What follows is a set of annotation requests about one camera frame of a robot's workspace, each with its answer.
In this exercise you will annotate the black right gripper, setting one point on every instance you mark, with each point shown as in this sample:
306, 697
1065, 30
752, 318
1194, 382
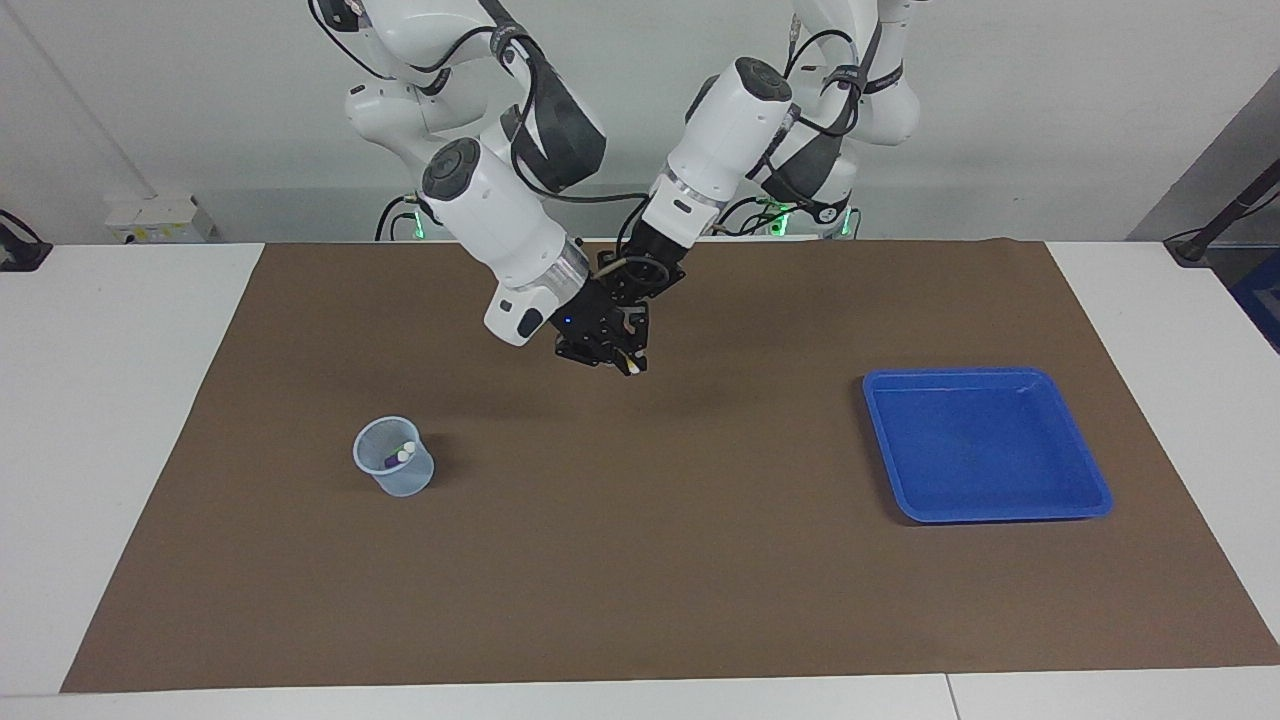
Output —
585, 315

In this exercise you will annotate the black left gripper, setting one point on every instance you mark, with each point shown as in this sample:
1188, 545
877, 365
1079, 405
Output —
655, 260

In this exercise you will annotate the yellow marker pen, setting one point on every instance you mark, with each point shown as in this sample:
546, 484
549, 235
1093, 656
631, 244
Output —
631, 367

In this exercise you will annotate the purple marker pen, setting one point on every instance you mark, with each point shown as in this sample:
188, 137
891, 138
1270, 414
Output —
392, 462

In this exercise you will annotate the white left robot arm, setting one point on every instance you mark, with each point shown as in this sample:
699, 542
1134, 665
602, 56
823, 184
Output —
730, 120

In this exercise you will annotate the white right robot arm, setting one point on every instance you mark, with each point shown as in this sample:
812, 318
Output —
490, 210

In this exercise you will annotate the brown table mat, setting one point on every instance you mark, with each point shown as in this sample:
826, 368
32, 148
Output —
640, 560

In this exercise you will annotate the translucent plastic cup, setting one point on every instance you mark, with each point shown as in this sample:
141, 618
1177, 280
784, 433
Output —
405, 485

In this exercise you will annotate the blue plastic tray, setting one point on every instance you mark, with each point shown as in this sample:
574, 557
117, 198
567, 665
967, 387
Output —
980, 450

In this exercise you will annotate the black stand pole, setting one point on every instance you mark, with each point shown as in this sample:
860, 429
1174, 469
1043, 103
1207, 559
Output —
1190, 248

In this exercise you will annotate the black table clamp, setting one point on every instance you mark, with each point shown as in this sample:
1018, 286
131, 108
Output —
20, 255

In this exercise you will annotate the blue crate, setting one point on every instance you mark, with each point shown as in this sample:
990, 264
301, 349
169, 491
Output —
1262, 300

